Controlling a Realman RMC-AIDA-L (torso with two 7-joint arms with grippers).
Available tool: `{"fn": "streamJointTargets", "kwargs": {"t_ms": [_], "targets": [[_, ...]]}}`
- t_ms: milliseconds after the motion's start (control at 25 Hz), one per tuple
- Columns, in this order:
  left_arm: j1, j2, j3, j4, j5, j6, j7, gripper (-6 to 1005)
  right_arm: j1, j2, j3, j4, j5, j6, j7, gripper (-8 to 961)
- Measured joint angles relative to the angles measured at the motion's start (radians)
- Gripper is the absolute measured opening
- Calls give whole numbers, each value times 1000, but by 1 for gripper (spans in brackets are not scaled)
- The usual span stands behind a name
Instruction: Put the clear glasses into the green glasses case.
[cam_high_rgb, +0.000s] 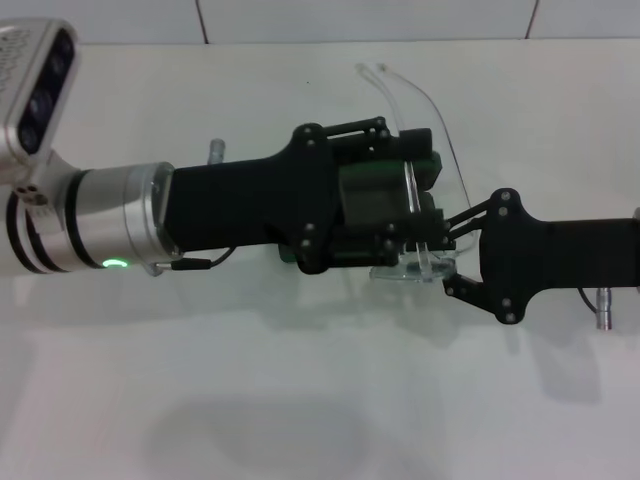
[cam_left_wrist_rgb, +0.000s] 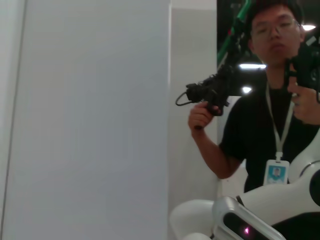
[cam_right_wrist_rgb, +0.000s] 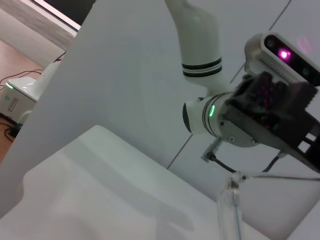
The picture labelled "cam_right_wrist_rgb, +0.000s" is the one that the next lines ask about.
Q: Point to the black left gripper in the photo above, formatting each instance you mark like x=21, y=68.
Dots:
x=262, y=125

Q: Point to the clear white glasses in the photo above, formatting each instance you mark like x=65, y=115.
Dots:
x=233, y=185

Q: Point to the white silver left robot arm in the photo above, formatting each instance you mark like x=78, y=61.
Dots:
x=197, y=37

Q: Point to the silver angled connector plug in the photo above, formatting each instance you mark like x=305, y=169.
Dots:
x=211, y=150

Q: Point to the white machine housing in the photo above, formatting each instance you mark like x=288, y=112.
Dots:
x=47, y=77

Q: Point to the white box with green light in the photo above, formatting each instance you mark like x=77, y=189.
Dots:
x=17, y=97

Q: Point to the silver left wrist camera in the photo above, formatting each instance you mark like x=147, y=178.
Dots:
x=255, y=50

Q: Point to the black screen white frame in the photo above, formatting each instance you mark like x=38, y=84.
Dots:
x=67, y=12

